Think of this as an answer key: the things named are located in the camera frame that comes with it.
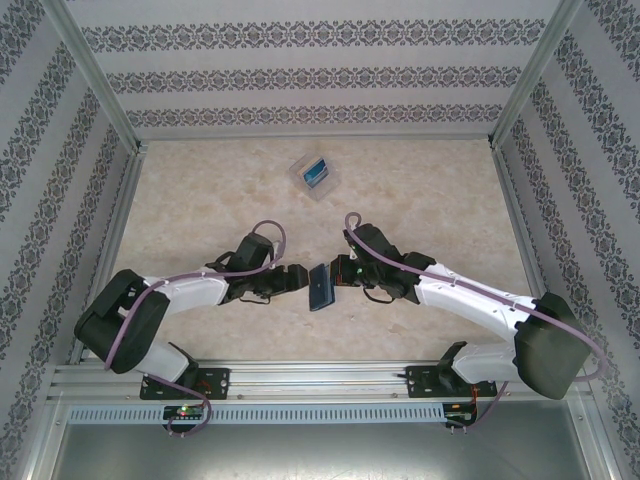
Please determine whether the blue card holder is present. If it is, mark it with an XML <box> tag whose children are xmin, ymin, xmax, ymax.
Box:
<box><xmin>308</xmin><ymin>263</ymin><xmax>338</xmax><ymax>313</ymax></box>

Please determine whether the clear plastic card box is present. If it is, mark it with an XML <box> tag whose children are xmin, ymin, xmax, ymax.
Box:
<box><xmin>288</xmin><ymin>153</ymin><xmax>342</xmax><ymax>204</ymax></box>

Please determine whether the blue credit card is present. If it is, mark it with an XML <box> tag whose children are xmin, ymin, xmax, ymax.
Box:
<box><xmin>302</xmin><ymin>160</ymin><xmax>335</xmax><ymax>192</ymax></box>

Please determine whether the grey metal panel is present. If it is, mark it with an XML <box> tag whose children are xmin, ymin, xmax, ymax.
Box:
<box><xmin>27</xmin><ymin>394</ymin><xmax>616</xmax><ymax>480</ymax></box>

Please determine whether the thin black right gripper cable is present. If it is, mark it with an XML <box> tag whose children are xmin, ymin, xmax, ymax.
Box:
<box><xmin>361</xmin><ymin>286</ymin><xmax>397</xmax><ymax>304</ymax></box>

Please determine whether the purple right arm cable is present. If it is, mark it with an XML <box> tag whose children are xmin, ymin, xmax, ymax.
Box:
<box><xmin>342</xmin><ymin>211</ymin><xmax>609</xmax><ymax>431</ymax></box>

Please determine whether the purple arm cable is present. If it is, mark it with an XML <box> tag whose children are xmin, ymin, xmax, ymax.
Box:
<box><xmin>102</xmin><ymin>221</ymin><xmax>289</xmax><ymax>440</ymax></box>
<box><xmin>342</xmin><ymin>211</ymin><xmax>609</xmax><ymax>431</ymax></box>

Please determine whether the wide aluminium mounting rail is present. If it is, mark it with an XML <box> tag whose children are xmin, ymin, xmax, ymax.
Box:
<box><xmin>47</xmin><ymin>360</ymin><xmax>596</xmax><ymax>401</ymax></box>

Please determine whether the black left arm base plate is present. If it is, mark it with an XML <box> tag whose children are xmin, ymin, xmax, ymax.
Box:
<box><xmin>139</xmin><ymin>367</ymin><xmax>232</xmax><ymax>401</ymax></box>

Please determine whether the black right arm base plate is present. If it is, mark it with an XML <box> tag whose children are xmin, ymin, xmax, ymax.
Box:
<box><xmin>405</xmin><ymin>364</ymin><xmax>501</xmax><ymax>400</ymax></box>

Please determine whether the slotted grey cable duct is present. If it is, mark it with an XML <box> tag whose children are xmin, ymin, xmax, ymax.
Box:
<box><xmin>66</xmin><ymin>403</ymin><xmax>447</xmax><ymax>424</ymax></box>

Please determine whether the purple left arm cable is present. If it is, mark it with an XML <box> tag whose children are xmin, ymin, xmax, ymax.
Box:
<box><xmin>102</xmin><ymin>221</ymin><xmax>289</xmax><ymax>440</ymax></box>

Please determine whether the aluminium frame rail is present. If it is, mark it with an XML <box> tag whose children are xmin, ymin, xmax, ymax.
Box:
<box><xmin>491</xmin><ymin>143</ymin><xmax>570</xmax><ymax>362</ymax></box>
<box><xmin>133</xmin><ymin>132</ymin><xmax>496</xmax><ymax>144</ymax></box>
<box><xmin>69</xmin><ymin>144</ymin><xmax>149</xmax><ymax>366</ymax></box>

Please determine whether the aluminium frame post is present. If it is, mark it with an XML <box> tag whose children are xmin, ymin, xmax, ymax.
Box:
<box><xmin>487</xmin><ymin>0</ymin><xmax>589</xmax><ymax>149</ymax></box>
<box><xmin>47</xmin><ymin>0</ymin><xmax>149</xmax><ymax>156</ymax></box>

